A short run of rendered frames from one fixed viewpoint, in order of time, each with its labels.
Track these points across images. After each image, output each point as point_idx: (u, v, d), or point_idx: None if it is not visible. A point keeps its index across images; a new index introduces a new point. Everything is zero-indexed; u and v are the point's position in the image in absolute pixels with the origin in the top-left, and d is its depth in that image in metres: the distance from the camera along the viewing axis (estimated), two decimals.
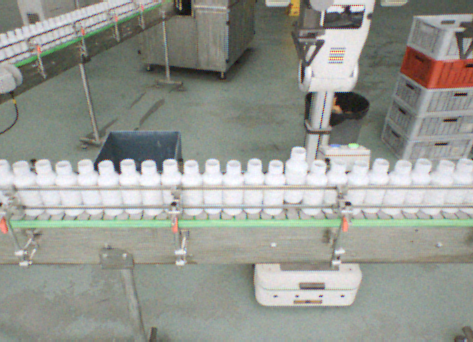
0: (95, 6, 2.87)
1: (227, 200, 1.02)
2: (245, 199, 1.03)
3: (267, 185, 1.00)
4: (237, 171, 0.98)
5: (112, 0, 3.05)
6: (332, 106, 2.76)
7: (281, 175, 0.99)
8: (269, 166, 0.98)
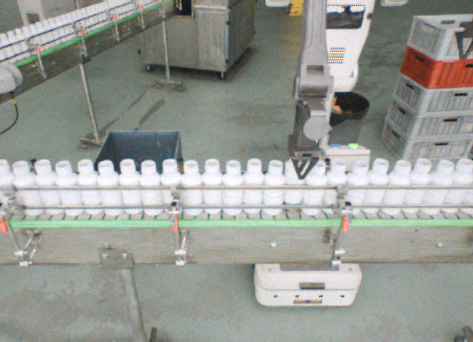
0: (95, 6, 2.87)
1: (226, 200, 1.02)
2: (245, 199, 1.03)
3: (266, 185, 1.00)
4: (237, 171, 0.98)
5: (112, 0, 3.05)
6: (332, 106, 2.76)
7: (281, 175, 0.99)
8: (269, 165, 0.98)
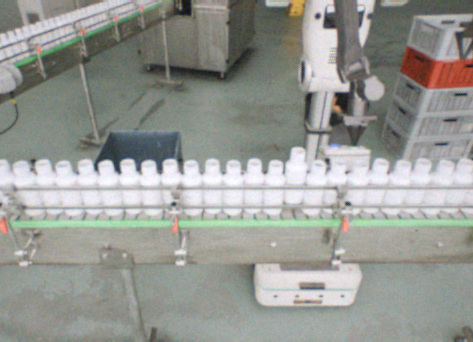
0: (95, 6, 2.87)
1: (226, 200, 1.02)
2: (245, 199, 1.03)
3: (266, 185, 1.00)
4: (237, 171, 0.98)
5: (112, 0, 3.05)
6: (332, 106, 2.76)
7: (280, 176, 0.99)
8: (269, 165, 0.98)
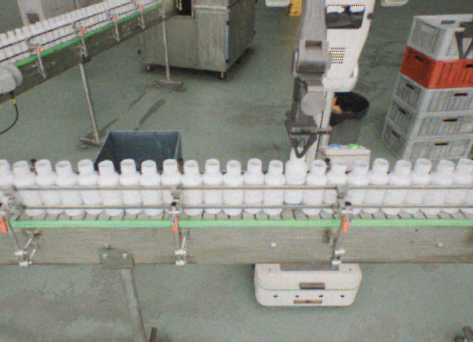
0: (95, 6, 2.87)
1: (226, 200, 1.02)
2: (246, 199, 1.03)
3: (266, 185, 1.00)
4: (237, 171, 0.98)
5: (112, 0, 3.05)
6: (332, 106, 2.76)
7: (280, 176, 0.99)
8: (269, 165, 0.98)
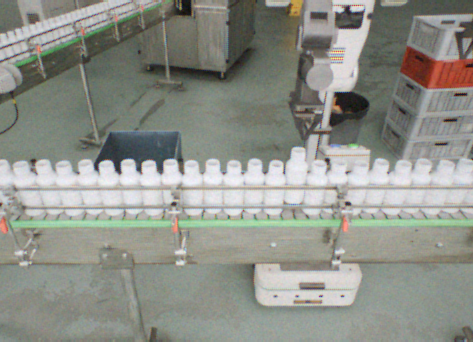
0: (95, 6, 2.87)
1: (226, 200, 1.02)
2: (246, 200, 1.03)
3: (266, 184, 1.00)
4: (237, 171, 0.98)
5: (112, 0, 3.05)
6: (332, 106, 2.76)
7: (281, 176, 0.99)
8: (269, 165, 0.98)
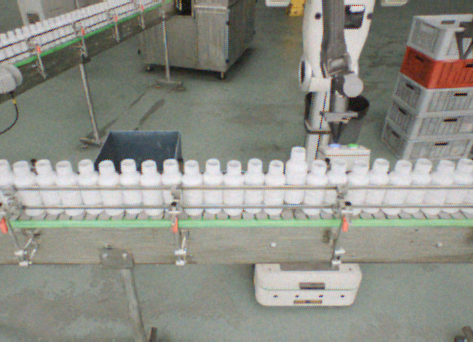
0: (95, 6, 2.87)
1: (226, 200, 1.02)
2: (246, 200, 1.03)
3: (266, 184, 1.00)
4: (237, 171, 0.98)
5: (112, 0, 3.05)
6: None
7: (281, 176, 0.99)
8: (269, 165, 0.98)
